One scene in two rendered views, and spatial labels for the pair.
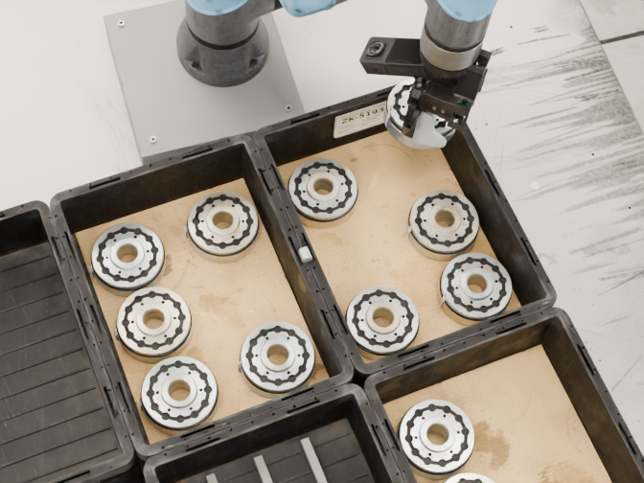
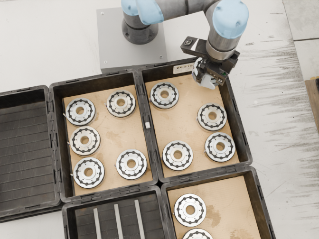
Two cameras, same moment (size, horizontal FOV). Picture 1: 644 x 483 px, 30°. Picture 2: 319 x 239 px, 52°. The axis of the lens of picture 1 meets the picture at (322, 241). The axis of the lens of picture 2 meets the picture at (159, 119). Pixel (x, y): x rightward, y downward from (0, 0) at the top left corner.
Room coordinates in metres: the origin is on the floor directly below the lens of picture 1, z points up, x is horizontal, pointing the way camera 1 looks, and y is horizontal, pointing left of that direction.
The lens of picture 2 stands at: (0.42, -0.11, 1.94)
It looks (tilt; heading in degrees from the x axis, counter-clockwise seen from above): 72 degrees down; 18
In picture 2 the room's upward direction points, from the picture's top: straight up
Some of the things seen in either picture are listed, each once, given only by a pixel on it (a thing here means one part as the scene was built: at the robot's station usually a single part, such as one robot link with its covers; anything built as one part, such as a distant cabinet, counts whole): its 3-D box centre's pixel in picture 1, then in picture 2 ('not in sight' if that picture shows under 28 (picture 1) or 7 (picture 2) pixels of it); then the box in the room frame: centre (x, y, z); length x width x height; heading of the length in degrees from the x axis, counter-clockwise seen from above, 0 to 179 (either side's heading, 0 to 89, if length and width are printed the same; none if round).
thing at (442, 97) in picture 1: (448, 77); (218, 60); (0.88, -0.13, 1.13); 0.09 x 0.08 x 0.12; 73
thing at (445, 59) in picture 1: (452, 35); (222, 42); (0.88, -0.13, 1.21); 0.08 x 0.08 x 0.05
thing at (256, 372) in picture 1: (277, 356); (131, 163); (0.58, 0.04, 0.86); 0.10 x 0.10 x 0.01
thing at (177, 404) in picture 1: (179, 390); (88, 172); (0.51, 0.16, 0.86); 0.05 x 0.05 x 0.01
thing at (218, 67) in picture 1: (222, 31); (139, 21); (1.14, 0.20, 0.81); 0.15 x 0.15 x 0.10
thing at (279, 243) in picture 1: (199, 303); (104, 136); (0.64, 0.16, 0.87); 0.40 x 0.30 x 0.11; 29
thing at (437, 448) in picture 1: (437, 434); (190, 209); (0.49, -0.18, 0.86); 0.05 x 0.05 x 0.01
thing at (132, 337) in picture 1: (153, 320); (85, 140); (0.61, 0.22, 0.86); 0.10 x 0.10 x 0.01
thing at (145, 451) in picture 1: (197, 287); (101, 132); (0.64, 0.16, 0.92); 0.40 x 0.30 x 0.02; 29
